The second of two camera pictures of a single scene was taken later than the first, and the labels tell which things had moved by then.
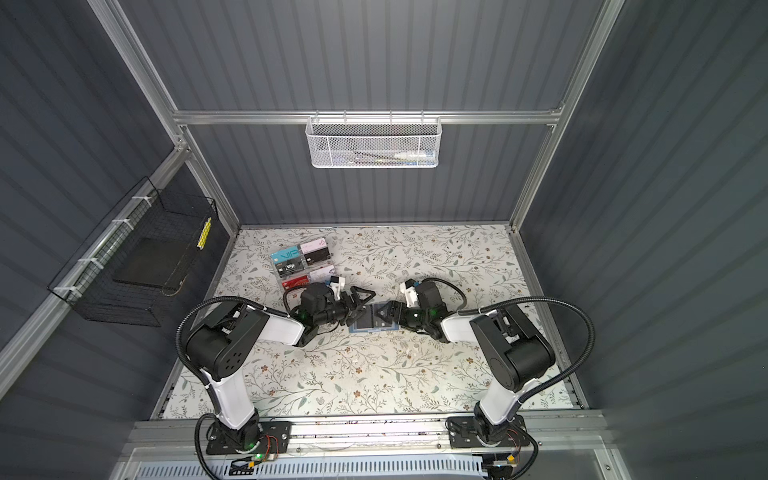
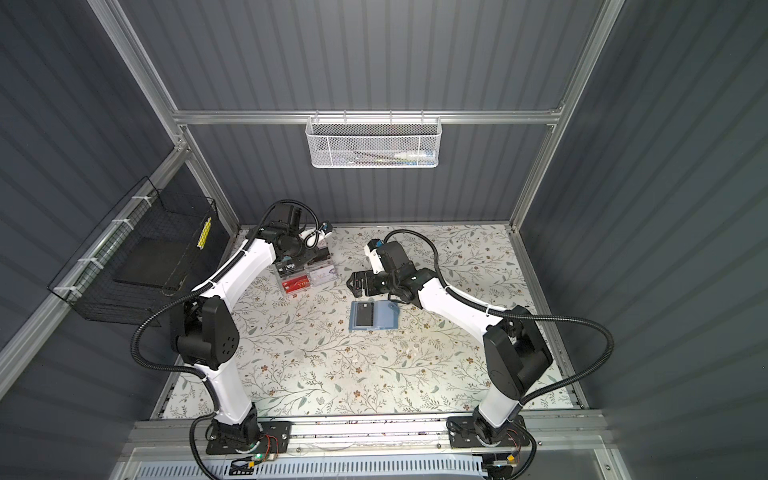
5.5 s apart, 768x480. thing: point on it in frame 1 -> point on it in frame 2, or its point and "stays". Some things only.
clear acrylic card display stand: (309, 262) stays
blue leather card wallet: (369, 321) stays
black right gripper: (395, 314) -> (358, 277)
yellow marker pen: (204, 235) stays
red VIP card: (297, 281) stays
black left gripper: (349, 310) -> (307, 254)
